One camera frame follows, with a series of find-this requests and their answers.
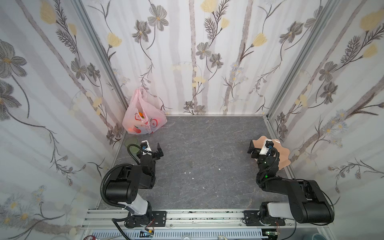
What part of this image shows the peach scalloped plate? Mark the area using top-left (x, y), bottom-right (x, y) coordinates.
top-left (252, 136), bottom-right (291, 170)

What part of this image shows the pink plastic bag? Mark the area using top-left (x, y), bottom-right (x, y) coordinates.
top-left (122, 87), bottom-right (167, 135)

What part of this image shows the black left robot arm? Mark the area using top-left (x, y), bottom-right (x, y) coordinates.
top-left (100, 141), bottom-right (164, 228)

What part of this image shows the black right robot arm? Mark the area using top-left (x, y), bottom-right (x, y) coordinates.
top-left (248, 136), bottom-right (335, 226)

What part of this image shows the green translucent cup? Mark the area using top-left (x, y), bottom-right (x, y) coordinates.
top-left (124, 137), bottom-right (138, 148)

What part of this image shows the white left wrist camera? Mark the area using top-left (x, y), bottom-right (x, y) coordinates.
top-left (140, 140), bottom-right (152, 155)

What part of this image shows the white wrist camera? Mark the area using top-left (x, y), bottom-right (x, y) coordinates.
top-left (140, 140), bottom-right (152, 155)
top-left (260, 139), bottom-right (274, 156)

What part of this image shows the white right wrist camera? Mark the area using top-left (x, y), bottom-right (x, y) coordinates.
top-left (260, 139), bottom-right (274, 156)

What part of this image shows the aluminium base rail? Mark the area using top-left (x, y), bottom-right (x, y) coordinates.
top-left (80, 209), bottom-right (328, 231)

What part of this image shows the white slotted cable duct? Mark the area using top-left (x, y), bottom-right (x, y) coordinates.
top-left (89, 229), bottom-right (265, 240)

